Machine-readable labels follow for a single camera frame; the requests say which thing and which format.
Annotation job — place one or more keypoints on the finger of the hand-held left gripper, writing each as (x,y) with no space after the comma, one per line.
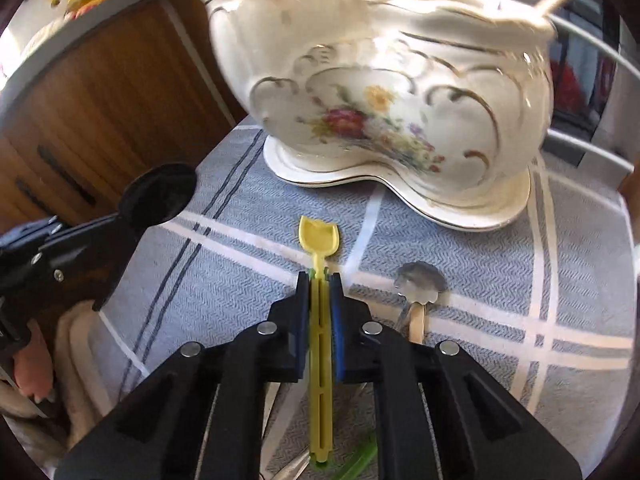
(90,255)
(30,234)

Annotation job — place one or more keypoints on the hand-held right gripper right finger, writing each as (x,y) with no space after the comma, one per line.
(341,330)

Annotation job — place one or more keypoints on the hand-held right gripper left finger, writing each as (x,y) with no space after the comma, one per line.
(301,327)

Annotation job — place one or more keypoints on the dark spoon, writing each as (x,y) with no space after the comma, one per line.
(160,195)

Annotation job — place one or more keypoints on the yellow tulip fruit fork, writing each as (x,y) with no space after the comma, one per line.
(315,235)

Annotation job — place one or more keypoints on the green fruit fork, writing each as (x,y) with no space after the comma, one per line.
(360,457)

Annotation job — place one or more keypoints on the floral ceramic utensil holder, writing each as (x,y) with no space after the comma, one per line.
(400,85)

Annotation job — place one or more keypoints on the person's left hand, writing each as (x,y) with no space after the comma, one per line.
(32,370)

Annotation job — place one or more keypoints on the grey checked cloth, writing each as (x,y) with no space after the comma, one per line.
(225,270)

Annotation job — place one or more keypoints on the brown wooden kitchen cabinet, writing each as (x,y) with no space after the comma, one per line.
(110,100)

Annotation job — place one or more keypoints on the grey stone countertop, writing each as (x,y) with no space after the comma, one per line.
(90,17)

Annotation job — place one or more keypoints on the stainless steel built-in oven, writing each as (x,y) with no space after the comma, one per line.
(590,85)

